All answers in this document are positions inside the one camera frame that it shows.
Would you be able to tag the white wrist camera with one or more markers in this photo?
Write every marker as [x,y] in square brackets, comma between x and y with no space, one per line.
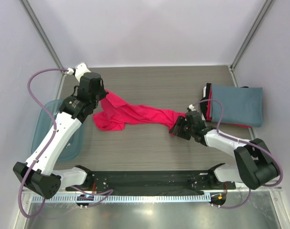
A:
[191,109]
[78,71]

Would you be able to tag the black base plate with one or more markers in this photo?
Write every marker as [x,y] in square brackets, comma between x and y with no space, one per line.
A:
[157,183]

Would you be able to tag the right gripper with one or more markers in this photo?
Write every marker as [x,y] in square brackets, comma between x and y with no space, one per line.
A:
[180,121]

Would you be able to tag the folded grey-blue t shirt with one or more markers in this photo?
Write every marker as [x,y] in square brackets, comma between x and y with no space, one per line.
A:
[241,106]

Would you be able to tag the folded black t shirt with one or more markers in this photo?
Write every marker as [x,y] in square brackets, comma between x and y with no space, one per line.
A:
[208,96]

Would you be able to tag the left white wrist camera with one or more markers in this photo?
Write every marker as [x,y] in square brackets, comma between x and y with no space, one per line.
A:
[78,71]

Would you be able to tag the pink t shirt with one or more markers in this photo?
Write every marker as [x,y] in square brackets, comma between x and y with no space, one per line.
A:
[116,113]

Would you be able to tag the left aluminium frame post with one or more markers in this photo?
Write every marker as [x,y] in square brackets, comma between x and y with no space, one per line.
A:
[41,32]

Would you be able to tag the slotted cable duct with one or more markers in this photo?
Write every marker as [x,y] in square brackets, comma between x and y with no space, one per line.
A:
[76,198]

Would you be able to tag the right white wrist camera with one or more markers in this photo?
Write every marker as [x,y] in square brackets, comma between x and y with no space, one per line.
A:
[191,109]

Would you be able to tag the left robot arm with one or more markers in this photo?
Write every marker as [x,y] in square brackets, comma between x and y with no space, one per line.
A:
[37,173]

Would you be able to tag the aluminium frame post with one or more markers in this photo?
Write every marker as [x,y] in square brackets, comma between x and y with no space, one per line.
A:
[252,32]
[41,32]

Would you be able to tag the clear blue plastic bin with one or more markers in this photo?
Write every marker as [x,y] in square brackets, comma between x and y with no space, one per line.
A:
[44,124]

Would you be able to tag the right aluminium frame post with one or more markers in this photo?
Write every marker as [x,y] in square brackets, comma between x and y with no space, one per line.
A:
[252,32]

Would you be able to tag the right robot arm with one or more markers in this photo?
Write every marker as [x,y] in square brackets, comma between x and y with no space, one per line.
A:
[254,165]

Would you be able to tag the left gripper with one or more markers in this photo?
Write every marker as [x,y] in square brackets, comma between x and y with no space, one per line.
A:
[103,93]

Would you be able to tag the folded white t shirt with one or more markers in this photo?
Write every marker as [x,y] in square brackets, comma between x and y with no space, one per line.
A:
[203,105]

